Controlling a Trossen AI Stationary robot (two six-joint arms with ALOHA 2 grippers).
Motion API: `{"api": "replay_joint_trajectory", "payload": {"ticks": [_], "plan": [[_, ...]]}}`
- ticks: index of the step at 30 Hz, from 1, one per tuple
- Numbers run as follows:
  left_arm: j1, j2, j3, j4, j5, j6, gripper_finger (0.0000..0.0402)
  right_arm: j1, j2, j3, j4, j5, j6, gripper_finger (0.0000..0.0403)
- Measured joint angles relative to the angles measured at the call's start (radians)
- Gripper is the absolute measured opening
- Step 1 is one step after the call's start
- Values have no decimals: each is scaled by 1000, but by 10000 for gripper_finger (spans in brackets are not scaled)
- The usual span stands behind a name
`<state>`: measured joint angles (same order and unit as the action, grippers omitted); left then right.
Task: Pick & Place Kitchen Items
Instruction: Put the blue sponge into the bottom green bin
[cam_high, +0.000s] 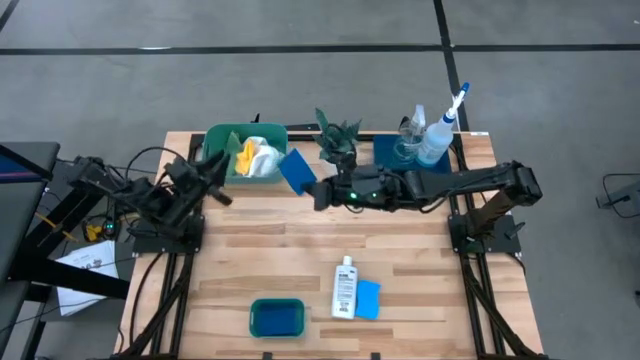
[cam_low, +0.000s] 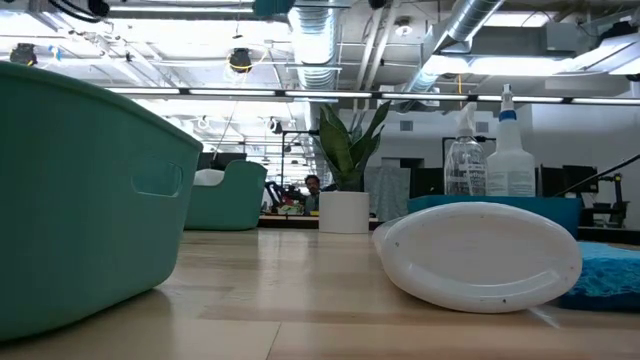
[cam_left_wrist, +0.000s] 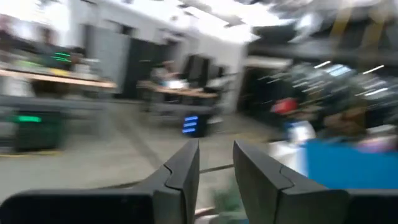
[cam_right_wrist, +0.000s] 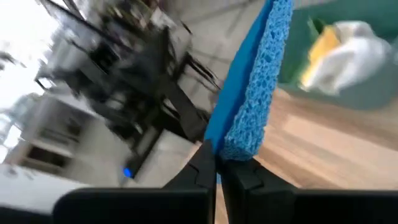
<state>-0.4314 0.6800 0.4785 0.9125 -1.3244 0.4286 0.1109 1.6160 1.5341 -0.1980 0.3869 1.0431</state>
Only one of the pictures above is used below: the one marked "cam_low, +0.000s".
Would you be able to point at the black background tripod stand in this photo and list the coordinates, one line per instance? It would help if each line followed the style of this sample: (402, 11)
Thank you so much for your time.
(619, 200)

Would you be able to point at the large teal plastic bin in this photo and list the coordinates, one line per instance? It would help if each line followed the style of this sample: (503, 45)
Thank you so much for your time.
(235, 205)

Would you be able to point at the small teal plastic bin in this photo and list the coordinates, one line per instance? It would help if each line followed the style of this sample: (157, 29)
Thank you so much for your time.
(75, 200)

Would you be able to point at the snake plant in white pot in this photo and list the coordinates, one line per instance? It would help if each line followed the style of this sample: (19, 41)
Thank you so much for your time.
(344, 212)

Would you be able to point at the grey patterned panel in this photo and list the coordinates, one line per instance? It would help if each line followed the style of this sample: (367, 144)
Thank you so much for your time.
(395, 195)

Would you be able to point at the person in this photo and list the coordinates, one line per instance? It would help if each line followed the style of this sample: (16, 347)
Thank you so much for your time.
(312, 185)

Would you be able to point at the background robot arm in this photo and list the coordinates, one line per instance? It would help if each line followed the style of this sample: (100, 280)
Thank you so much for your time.
(275, 192)

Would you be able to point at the long linear ceiling light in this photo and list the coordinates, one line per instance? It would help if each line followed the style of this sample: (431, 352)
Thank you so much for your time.
(325, 94)

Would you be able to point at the clear spray bottle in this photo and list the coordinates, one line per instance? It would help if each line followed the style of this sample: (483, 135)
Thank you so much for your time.
(465, 170)

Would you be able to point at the silver spiral ventilation duct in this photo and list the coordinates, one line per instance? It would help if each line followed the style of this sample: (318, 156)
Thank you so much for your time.
(470, 17)
(315, 45)

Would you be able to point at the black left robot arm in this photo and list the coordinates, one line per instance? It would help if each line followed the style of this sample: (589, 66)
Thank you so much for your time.
(98, 7)

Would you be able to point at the blue-liquid spray bottle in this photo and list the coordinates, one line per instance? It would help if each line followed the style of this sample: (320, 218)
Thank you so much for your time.
(510, 170)

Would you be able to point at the black computer monitor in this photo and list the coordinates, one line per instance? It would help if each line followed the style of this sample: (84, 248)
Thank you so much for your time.
(575, 180)

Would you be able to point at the white lotion bottle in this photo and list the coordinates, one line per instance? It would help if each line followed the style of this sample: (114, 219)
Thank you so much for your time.
(475, 255)

